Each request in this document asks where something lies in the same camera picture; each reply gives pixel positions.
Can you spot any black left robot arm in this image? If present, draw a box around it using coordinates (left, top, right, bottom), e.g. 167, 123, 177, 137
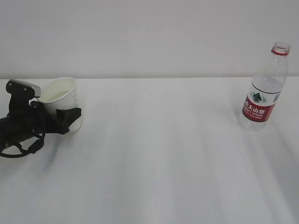
0, 77, 82, 158

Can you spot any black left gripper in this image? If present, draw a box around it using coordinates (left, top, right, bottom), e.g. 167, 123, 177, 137
30, 101, 81, 134

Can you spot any white paper cup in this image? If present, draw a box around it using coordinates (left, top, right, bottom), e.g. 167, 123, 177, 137
37, 77, 82, 133

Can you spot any black left camera cable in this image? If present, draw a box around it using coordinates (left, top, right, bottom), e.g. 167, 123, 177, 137
0, 109, 47, 159

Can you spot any Nongfu Spring water bottle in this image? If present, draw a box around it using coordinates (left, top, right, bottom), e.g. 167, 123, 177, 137
239, 42, 291, 131

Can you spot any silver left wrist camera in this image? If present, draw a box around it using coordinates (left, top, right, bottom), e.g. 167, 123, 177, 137
6, 79, 41, 99

